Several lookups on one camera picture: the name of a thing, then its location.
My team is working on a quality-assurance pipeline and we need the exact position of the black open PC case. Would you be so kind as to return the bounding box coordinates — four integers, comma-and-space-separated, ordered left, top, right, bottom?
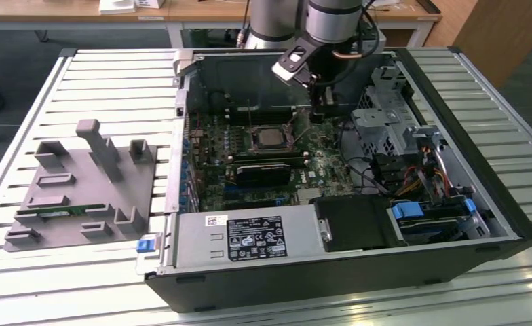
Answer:
142, 46, 532, 314

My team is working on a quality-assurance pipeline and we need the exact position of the blue disk carrier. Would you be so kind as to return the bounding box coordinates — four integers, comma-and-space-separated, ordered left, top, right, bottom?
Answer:
390, 202, 465, 245

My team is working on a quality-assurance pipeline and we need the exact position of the green RAM stick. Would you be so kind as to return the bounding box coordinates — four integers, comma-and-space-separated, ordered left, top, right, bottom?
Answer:
14, 202, 103, 219

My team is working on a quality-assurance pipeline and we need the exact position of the coloured power wire bundle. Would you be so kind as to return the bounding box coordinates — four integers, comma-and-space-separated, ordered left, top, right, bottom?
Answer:
394, 145, 456, 206

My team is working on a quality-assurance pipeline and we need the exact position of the blue case latch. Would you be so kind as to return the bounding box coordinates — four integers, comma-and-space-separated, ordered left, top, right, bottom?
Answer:
135, 238, 157, 255

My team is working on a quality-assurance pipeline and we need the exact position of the silver CPU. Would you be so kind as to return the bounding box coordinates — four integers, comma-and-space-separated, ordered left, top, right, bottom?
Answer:
257, 127, 290, 146

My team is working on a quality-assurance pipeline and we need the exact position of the black plastic shroud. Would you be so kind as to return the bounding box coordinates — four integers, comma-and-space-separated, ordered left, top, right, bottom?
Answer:
313, 196, 406, 253

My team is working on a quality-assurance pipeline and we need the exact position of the silver chipset heatsink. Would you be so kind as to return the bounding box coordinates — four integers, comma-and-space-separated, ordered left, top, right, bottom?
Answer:
296, 189, 322, 206

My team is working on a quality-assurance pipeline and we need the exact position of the white cardboard box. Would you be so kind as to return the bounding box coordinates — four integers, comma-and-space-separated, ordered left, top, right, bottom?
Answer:
97, 0, 137, 16

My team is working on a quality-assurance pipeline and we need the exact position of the silver metal latch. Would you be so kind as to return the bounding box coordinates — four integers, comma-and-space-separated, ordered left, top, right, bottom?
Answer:
317, 219, 336, 243

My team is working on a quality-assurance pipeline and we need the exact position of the metal drive cage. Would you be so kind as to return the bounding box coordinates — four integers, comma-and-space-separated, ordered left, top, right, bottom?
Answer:
349, 65, 449, 158

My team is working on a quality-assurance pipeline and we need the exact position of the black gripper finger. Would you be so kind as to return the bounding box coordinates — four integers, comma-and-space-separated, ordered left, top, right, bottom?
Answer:
310, 84, 338, 124

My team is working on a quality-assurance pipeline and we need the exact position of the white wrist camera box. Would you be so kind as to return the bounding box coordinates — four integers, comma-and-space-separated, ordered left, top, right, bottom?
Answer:
270, 43, 316, 85

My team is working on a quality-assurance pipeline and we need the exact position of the CPU socket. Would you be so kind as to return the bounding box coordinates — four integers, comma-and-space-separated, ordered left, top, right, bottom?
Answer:
245, 124, 301, 153

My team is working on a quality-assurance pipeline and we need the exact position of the grey parts rack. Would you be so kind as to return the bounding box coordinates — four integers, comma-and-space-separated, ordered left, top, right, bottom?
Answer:
1, 118, 158, 254

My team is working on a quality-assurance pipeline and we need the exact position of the wooden cabinet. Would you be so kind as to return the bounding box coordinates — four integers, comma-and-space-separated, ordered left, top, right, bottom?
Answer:
422, 0, 532, 90

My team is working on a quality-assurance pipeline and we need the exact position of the green motherboard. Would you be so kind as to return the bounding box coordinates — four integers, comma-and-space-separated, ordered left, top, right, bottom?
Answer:
183, 107, 356, 214

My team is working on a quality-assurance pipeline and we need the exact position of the wooden desk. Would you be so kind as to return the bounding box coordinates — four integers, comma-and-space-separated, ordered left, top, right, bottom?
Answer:
0, 0, 444, 49

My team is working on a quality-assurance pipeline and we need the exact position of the silver power supply unit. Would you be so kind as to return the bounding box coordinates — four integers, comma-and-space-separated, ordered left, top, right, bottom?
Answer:
169, 209, 329, 270

